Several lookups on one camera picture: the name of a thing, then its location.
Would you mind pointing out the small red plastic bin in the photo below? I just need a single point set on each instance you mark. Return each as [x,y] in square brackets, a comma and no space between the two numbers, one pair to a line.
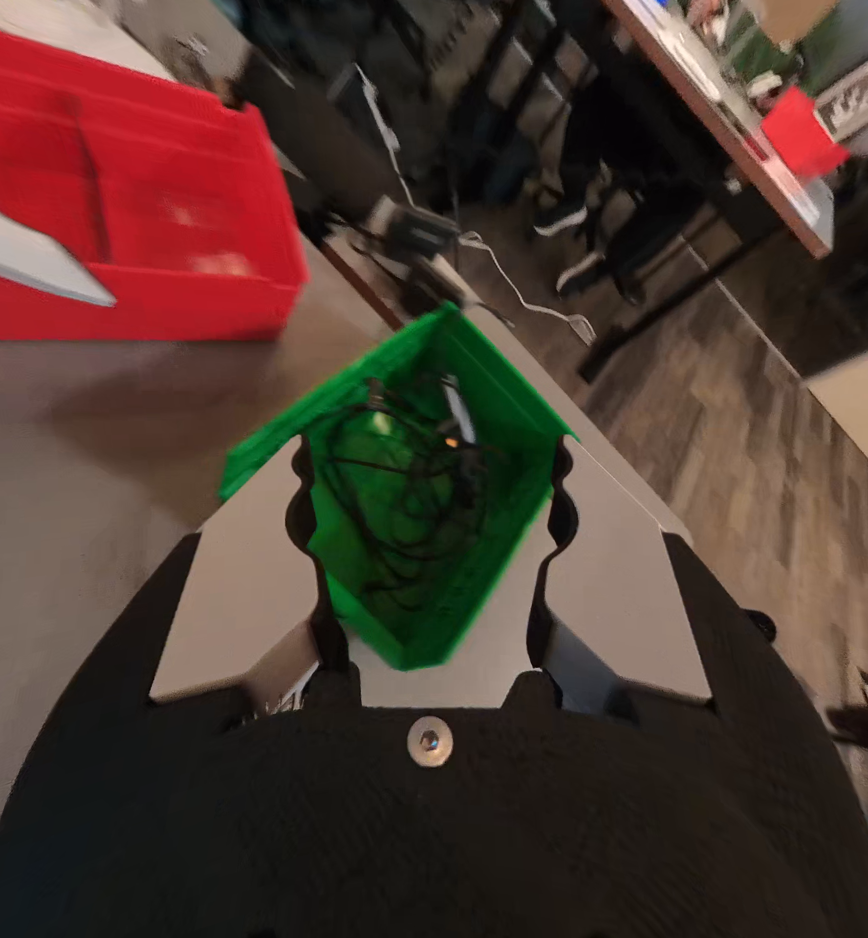
[800,138]

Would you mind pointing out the framed black white tag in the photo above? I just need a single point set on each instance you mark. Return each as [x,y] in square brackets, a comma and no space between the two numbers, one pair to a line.
[860,95]

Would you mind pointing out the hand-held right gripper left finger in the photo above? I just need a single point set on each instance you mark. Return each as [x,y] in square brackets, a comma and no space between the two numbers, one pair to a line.
[243,586]

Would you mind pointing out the black power adapter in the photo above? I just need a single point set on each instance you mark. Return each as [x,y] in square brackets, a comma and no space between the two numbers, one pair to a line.
[414,229]

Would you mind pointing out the wooden top table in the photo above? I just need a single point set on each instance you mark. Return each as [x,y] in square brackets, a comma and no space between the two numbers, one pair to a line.
[727,125]

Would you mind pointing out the green plastic bin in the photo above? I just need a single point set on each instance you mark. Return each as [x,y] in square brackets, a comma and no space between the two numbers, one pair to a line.
[435,623]

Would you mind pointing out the large red plastic bin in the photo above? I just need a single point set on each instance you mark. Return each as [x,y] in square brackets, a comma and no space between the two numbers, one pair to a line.
[185,183]

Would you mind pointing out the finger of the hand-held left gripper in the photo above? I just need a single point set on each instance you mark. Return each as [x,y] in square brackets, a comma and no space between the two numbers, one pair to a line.
[30,260]

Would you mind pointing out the grey usb hub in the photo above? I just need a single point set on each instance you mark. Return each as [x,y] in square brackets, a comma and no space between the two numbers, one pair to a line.
[458,412]

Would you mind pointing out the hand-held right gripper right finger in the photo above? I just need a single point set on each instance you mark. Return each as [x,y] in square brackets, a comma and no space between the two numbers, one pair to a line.
[625,601]

